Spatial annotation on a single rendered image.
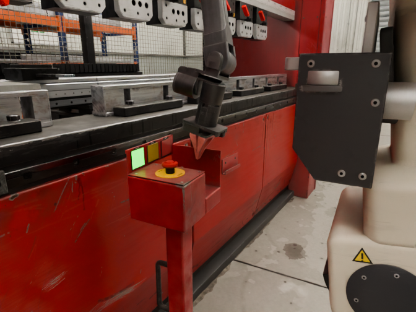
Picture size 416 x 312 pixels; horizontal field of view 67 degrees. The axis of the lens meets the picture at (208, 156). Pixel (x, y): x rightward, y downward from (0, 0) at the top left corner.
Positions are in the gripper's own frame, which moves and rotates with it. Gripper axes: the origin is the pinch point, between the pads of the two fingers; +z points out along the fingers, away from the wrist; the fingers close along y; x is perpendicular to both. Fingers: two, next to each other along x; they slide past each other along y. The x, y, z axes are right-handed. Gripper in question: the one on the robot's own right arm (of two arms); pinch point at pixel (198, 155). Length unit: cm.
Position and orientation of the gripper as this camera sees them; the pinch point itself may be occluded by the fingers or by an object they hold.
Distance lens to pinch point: 82.7
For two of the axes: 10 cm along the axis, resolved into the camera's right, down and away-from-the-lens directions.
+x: -4.5, 2.6, -8.6
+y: -8.7, -3.5, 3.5
